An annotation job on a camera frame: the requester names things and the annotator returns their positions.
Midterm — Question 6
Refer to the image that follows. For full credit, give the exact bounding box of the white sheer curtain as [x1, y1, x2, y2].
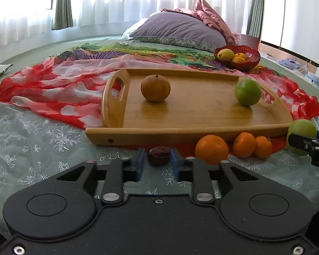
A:
[0, 0, 256, 51]

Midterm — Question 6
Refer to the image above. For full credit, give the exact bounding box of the dark red date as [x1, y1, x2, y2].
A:
[148, 146, 171, 166]

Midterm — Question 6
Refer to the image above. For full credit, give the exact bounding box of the green curtain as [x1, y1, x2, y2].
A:
[51, 0, 74, 31]
[248, 0, 265, 38]

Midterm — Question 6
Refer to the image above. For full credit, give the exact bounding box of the red and white scarf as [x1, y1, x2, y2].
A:
[0, 55, 319, 162]

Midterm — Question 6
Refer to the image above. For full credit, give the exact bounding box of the white pillow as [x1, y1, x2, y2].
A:
[121, 17, 149, 40]

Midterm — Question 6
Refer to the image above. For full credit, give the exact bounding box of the snowflake tulle cloth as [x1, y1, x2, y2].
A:
[0, 103, 319, 241]

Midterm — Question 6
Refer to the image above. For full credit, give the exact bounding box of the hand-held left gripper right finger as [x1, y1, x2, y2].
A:
[172, 149, 267, 204]

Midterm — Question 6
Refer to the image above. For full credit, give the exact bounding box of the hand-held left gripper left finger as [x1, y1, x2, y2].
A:
[55, 149, 147, 204]

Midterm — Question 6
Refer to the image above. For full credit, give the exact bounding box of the lilac cloth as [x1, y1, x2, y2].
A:
[279, 58, 300, 70]

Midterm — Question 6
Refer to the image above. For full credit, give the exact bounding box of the dull brown orange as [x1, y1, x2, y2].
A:
[141, 74, 171, 103]

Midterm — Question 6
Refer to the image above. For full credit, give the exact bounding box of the yellow mango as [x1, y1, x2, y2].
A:
[218, 48, 235, 60]

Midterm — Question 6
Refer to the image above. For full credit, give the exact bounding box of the green quilted bedspread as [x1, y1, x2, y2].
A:
[0, 33, 319, 107]

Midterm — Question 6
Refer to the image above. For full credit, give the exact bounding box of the dark brown headboard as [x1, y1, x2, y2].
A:
[241, 34, 260, 50]

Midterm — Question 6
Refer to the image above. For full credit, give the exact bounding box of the small mandarin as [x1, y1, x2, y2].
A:
[232, 132, 256, 158]
[253, 136, 273, 159]

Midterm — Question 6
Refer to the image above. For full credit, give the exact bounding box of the pink quilt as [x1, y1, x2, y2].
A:
[162, 0, 241, 45]

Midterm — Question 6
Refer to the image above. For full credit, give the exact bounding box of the red ribbed bowl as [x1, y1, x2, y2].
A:
[214, 45, 261, 72]

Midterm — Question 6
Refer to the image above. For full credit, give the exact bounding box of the white wardrobe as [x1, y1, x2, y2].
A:
[261, 0, 319, 57]

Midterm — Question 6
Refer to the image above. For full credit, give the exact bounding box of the wooden tray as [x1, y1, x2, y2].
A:
[85, 68, 293, 146]

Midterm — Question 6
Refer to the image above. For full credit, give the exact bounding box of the green apple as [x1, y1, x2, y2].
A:
[286, 119, 317, 156]
[234, 78, 262, 107]

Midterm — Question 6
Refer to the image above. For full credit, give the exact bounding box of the large bright orange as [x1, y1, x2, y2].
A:
[195, 135, 229, 166]

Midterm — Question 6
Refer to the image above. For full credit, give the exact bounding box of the purple pillow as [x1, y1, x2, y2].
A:
[129, 12, 227, 52]

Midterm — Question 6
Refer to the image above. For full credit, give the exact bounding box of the multicoloured printed scarf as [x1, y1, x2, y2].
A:
[49, 41, 258, 71]

